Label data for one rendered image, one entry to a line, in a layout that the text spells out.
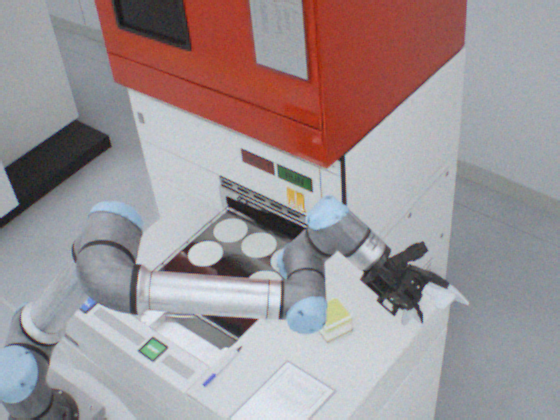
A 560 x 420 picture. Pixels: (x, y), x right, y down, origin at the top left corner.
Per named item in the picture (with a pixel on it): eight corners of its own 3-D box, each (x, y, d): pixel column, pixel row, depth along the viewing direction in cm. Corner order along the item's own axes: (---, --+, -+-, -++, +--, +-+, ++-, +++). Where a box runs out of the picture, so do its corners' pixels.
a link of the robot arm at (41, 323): (-8, 363, 161) (92, 234, 132) (8, 315, 172) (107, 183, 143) (37, 383, 166) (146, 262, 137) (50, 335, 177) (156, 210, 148)
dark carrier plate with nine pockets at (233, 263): (228, 211, 218) (228, 209, 218) (321, 256, 202) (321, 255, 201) (148, 281, 199) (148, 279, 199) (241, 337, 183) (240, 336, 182)
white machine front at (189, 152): (153, 170, 248) (130, 72, 220) (348, 266, 208) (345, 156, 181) (147, 175, 246) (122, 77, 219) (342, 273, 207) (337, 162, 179)
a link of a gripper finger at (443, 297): (460, 322, 138) (417, 306, 141) (470, 300, 142) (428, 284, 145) (462, 313, 136) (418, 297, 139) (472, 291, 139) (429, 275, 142)
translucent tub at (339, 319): (338, 313, 177) (337, 295, 173) (354, 333, 172) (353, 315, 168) (311, 326, 175) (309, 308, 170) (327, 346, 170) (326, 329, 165)
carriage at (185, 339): (140, 303, 199) (138, 297, 197) (238, 366, 181) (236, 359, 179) (120, 321, 195) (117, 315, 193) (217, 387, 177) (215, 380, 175)
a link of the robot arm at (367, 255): (355, 236, 147) (378, 222, 141) (371, 251, 148) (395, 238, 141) (339, 262, 143) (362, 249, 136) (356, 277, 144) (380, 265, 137)
